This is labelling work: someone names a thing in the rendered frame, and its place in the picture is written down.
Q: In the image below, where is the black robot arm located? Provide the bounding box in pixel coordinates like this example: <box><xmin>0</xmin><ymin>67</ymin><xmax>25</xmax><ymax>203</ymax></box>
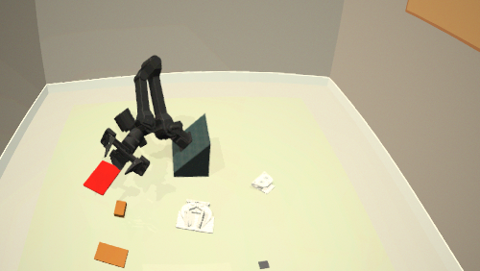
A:
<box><xmin>109</xmin><ymin>55</ymin><xmax>192</xmax><ymax>170</ymax></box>

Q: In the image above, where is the red flat rectangular plate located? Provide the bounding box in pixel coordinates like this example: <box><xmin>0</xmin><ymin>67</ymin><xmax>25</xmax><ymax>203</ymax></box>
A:
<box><xmin>84</xmin><ymin>160</ymin><xmax>121</xmax><ymax>195</ymax></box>

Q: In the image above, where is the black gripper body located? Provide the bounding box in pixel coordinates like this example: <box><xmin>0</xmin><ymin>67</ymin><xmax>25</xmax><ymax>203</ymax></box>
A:
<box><xmin>101</xmin><ymin>128</ymin><xmax>150</xmax><ymax>176</ymax></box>

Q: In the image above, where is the orange flat rectangular plate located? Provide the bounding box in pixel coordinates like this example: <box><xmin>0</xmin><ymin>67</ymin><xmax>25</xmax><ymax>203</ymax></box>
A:
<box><xmin>94</xmin><ymin>242</ymin><xmax>129</xmax><ymax>268</ymax></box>

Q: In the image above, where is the small orange block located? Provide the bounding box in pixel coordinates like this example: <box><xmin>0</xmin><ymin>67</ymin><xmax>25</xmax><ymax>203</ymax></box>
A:
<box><xmin>114</xmin><ymin>200</ymin><xmax>127</xmax><ymax>218</ymax></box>

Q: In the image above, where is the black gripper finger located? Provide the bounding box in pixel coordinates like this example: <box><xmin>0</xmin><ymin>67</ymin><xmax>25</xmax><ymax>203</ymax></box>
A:
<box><xmin>103</xmin><ymin>134</ymin><xmax>115</xmax><ymax>158</ymax></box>
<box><xmin>125</xmin><ymin>158</ymin><xmax>144</xmax><ymax>175</ymax></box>

